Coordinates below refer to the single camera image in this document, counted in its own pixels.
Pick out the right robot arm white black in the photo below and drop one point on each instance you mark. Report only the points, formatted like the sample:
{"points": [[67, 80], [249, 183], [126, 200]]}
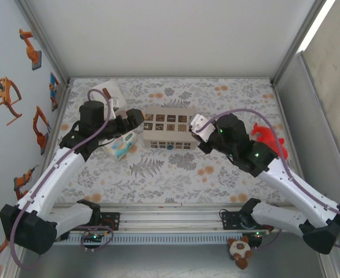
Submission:
{"points": [[288, 182]]}

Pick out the aluminium frame post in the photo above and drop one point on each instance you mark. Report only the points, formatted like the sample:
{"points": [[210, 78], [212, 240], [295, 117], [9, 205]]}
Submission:
{"points": [[330, 265], [42, 40], [300, 40]]}

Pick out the red plastic toy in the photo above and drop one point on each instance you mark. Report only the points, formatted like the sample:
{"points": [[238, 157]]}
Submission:
{"points": [[266, 136]]}

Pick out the brown white plush toy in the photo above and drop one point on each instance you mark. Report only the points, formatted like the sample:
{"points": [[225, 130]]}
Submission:
{"points": [[239, 247]]}

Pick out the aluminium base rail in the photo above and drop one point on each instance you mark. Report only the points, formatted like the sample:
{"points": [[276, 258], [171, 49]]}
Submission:
{"points": [[169, 217]]}

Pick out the black mount plate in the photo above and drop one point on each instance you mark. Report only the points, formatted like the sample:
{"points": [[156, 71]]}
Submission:
{"points": [[230, 220], [111, 221]]}

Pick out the tissue pack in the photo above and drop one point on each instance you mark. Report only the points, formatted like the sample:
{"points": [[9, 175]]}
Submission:
{"points": [[119, 146]]}

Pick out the blue orange machine sticker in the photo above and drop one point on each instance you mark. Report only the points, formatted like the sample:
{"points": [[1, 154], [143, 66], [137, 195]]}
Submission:
{"points": [[54, 89]]}

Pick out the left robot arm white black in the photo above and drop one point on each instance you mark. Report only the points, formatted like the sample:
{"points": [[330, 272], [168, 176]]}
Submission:
{"points": [[56, 173]]}

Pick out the brown stick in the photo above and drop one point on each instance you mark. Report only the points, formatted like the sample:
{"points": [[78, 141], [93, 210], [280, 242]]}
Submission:
{"points": [[107, 94]]}

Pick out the orange gripper sticker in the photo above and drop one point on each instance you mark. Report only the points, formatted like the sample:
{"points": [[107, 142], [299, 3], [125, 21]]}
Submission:
{"points": [[1, 92]]}

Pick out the white card with brown stick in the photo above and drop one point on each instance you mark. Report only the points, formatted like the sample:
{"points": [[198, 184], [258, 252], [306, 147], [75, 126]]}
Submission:
{"points": [[100, 88]]}

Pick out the floral table mat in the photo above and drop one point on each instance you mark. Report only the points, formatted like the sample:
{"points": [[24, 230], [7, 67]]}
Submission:
{"points": [[169, 179]]}

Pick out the patterned wooden box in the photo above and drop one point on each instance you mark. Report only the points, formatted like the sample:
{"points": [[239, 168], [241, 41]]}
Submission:
{"points": [[168, 127]]}

